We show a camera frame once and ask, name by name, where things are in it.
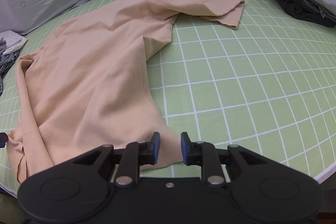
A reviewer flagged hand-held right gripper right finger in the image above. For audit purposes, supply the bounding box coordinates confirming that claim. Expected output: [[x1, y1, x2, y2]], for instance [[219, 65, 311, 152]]
[[181, 132, 286, 186]]

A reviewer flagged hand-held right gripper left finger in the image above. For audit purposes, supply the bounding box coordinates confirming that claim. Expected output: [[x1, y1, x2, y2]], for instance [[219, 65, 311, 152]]
[[54, 132, 161, 186]]

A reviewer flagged beige shirt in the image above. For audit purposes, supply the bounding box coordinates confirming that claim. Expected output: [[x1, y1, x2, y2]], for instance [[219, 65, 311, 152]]
[[7, 0, 245, 184]]

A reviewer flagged green fuzzy cloth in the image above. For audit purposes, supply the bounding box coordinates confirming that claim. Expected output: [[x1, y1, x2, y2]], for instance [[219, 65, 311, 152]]
[[0, 193, 19, 224]]

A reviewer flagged blue plaid shirt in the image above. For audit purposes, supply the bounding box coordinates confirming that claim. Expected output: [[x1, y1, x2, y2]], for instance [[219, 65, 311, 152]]
[[0, 49, 21, 94]]

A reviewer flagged green checked bed sheet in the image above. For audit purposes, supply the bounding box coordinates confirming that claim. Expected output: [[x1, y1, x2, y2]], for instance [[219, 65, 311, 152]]
[[0, 0, 336, 193]]

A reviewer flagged white cloth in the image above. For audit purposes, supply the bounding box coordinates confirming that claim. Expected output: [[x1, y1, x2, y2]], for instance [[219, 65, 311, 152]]
[[0, 30, 28, 54]]

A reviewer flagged folded black garment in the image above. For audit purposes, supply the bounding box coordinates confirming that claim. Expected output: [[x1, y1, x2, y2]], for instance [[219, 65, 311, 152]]
[[251, 0, 336, 28]]

